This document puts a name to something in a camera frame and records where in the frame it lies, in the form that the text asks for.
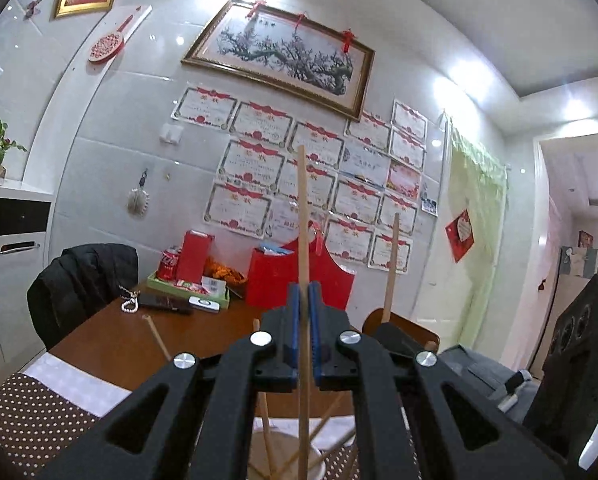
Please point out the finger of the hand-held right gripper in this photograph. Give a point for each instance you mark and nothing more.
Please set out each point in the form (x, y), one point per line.
(394, 337)

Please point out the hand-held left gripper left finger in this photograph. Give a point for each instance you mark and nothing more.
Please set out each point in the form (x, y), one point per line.
(293, 325)

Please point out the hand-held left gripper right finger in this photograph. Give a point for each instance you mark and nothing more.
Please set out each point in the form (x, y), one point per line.
(315, 330)

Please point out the single light wooden chopstick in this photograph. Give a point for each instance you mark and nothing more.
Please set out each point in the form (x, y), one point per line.
(304, 210)

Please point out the pink cup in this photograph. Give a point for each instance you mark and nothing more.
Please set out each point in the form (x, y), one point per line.
(284, 447)

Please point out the pile of wooden chopsticks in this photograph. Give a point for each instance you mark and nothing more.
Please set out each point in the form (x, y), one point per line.
(155, 332)

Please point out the wooden chair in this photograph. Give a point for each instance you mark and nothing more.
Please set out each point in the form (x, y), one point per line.
(370, 321)

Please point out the red gift bag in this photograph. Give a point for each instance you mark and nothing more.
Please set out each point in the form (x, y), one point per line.
(274, 280)

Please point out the green tray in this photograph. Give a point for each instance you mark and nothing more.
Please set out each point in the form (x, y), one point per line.
(221, 305)

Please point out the orange snack packets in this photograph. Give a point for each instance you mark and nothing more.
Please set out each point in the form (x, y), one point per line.
(224, 272)

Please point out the small white device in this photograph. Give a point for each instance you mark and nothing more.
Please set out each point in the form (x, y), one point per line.
(204, 303)

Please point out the grey jacket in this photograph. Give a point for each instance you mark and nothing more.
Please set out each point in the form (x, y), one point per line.
(479, 375)

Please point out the light green curtain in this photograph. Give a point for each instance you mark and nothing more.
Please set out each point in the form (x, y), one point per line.
(479, 300)

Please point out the red upright box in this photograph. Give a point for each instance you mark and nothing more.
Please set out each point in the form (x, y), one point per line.
(194, 257)

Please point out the red diamond door ornament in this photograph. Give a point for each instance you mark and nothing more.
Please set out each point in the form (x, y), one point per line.
(460, 235)

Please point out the black remote control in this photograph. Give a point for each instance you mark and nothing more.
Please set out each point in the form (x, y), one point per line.
(164, 304)

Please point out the red soda can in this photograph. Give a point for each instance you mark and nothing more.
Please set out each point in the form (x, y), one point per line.
(168, 265)

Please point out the hanging white brush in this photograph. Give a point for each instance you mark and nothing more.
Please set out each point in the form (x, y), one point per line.
(139, 202)

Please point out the black jacket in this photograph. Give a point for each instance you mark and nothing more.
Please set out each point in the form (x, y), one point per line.
(79, 285)

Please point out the framed plum blossom painting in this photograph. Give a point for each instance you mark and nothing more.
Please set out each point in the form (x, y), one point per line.
(279, 55)

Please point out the brown polka-dot tablecloth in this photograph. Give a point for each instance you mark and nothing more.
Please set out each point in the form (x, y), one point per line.
(29, 410)

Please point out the white sideboard cabinet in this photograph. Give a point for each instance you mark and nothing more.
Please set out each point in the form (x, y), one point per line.
(14, 280)

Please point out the red round hanging ornament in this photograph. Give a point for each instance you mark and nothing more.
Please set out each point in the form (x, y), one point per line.
(106, 47)

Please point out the small wall photo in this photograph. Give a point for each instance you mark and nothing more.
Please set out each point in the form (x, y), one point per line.
(430, 202)

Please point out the wall of award certificates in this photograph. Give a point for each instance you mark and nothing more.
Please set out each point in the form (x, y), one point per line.
(249, 160)

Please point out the white wall socket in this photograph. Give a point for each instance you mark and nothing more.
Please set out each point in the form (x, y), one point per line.
(171, 132)

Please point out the butterfly wall decoration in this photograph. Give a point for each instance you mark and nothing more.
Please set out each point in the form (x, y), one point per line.
(34, 7)

